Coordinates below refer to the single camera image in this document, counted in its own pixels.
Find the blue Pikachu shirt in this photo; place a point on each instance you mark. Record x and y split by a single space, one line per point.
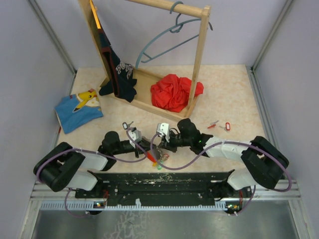
76 110

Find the key with grey tag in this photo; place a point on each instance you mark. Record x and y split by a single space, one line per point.
126 125

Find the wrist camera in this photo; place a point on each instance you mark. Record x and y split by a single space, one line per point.
135 135
163 131

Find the red crumpled cloth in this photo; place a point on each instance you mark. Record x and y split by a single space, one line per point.
171 93

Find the key with black tag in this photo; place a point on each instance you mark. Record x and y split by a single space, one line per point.
164 157

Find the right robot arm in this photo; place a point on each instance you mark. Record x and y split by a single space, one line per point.
264 164

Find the key with red handle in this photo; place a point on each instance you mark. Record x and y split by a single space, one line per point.
213 124

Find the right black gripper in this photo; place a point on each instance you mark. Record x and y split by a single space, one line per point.
170 147

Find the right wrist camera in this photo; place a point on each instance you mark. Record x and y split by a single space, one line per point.
163 131

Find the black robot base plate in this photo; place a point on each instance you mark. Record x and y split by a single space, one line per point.
163 189

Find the navy blue shirt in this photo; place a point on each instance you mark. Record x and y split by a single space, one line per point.
121 81

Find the grey key organiser plate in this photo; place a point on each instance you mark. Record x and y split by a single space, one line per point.
156 153

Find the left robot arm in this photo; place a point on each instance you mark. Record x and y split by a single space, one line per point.
69 167

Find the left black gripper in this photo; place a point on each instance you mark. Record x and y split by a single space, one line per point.
146 144

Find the teal plastic hanger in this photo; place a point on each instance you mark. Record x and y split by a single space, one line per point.
159 37

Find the key with red tag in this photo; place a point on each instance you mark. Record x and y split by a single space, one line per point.
227 126
150 157

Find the wooden clothes rack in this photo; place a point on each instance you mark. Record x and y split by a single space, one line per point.
146 78

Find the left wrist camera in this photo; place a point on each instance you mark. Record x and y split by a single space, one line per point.
135 135

